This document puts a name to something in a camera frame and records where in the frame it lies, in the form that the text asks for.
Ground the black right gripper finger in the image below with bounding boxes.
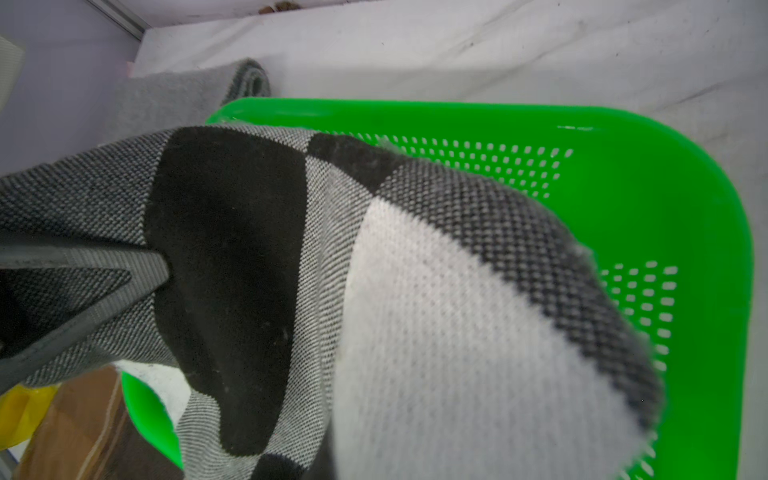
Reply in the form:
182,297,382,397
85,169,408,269
1,232,170,392

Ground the brown plaid scarf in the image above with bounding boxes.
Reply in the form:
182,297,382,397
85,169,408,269
13,367,184,479

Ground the black white checked scarf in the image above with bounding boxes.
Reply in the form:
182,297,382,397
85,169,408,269
1,125,663,479

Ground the grey folded scarf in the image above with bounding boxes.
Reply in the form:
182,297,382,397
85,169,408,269
101,58,271,143

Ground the green plastic basket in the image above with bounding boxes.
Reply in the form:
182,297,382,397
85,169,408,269
119,97,755,480

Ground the yellow spray bottle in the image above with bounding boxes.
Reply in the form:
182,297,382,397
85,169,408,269
0,385,59,450

